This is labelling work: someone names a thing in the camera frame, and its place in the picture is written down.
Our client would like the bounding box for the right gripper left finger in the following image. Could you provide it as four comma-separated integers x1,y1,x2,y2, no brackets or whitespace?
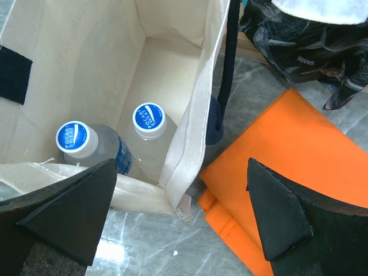
1,159,117,275

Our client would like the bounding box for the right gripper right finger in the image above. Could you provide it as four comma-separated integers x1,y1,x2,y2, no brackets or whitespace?
247,158,367,275

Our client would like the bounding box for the blue-cap plastic bottle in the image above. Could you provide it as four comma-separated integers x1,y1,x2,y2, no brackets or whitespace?
55,121,133,175
125,102,177,182

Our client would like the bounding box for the beige canvas tote bag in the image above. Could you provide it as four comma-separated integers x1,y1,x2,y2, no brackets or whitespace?
1,1,239,224

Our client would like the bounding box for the folded orange cloth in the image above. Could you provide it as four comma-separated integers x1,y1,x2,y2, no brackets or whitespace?
198,89,367,275

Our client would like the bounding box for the dark shark print garment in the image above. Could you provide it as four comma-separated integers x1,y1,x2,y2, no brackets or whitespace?
239,1,367,110

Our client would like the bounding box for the white pleated garment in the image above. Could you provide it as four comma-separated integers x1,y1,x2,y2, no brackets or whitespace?
271,0,367,25

